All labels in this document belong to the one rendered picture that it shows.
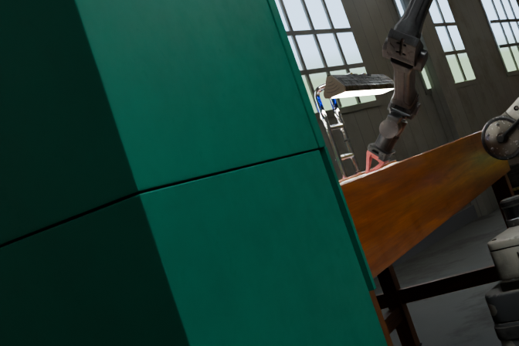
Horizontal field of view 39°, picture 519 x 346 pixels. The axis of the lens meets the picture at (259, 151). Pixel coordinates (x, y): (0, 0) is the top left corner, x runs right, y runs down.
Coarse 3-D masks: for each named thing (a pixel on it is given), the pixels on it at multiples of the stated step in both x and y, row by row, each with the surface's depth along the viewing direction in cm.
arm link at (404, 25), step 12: (420, 0) 176; (432, 0) 179; (408, 12) 177; (420, 12) 177; (396, 24) 178; (408, 24) 177; (420, 24) 177; (396, 36) 178; (408, 36) 177; (420, 36) 180; (396, 48) 181; (408, 48) 179; (420, 48) 183; (408, 60) 185
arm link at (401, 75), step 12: (384, 48) 187; (396, 60) 190; (420, 60) 184; (396, 72) 196; (408, 72) 192; (396, 84) 204; (408, 84) 201; (396, 96) 213; (408, 96) 209; (396, 108) 222; (408, 108) 218
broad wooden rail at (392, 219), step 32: (416, 160) 187; (448, 160) 214; (480, 160) 251; (352, 192) 144; (384, 192) 159; (416, 192) 178; (448, 192) 203; (480, 192) 236; (384, 224) 153; (416, 224) 171; (384, 256) 147
